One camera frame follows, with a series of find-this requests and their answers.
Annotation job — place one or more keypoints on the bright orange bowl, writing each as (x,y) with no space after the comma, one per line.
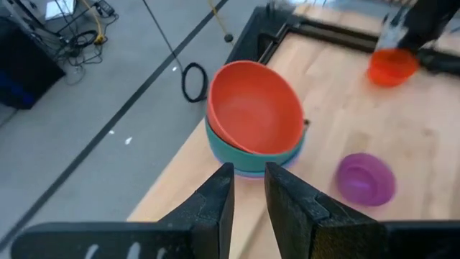
(391,68)

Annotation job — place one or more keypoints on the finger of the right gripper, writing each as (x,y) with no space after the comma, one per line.
(417,37)

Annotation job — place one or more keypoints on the white paper sheet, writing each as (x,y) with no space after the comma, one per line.
(59,9)

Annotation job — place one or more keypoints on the teal bowl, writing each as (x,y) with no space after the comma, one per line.
(244,162)

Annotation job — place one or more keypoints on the wooden shelf with black frame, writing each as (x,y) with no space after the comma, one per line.
(187,194)

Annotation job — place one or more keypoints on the black table edge frame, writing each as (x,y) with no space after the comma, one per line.
(248,39)

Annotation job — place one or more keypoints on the black power brick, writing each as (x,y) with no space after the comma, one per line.
(104,7)

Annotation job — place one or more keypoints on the purple bowl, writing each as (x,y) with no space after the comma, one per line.
(363,180)

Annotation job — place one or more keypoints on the coral red bowl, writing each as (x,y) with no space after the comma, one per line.
(255,108)

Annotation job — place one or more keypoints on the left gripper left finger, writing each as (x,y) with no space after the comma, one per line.
(215,216)

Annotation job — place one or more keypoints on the light blue bowl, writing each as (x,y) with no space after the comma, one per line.
(251,174)

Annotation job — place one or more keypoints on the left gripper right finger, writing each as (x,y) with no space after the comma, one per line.
(305,223)

